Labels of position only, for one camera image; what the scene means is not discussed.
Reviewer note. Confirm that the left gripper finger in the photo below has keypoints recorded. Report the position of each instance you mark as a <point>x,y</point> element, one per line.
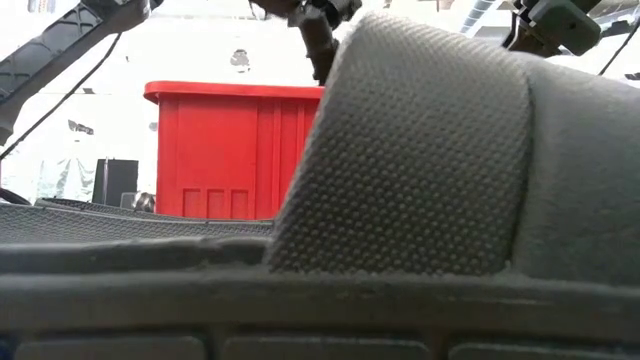
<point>322,50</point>

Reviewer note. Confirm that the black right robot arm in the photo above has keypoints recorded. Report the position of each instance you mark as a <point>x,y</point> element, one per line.
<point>565,25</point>

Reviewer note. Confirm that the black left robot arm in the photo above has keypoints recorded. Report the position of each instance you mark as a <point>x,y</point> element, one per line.
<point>50,50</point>

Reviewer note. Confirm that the red plastic bin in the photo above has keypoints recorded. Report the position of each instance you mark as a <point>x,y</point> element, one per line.
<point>210,150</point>

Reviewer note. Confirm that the dark blurry background object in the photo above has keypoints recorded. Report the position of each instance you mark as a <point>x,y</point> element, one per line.
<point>80,127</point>
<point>240,59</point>

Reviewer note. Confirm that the small shiny metal object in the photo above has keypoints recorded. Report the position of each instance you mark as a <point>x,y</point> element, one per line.
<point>142,202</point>

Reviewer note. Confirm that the black box cabinet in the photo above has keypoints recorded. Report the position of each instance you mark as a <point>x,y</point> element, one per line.
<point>117,182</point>

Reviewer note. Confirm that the pale plastic sheet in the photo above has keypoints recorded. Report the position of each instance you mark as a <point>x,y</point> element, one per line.
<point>60,180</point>

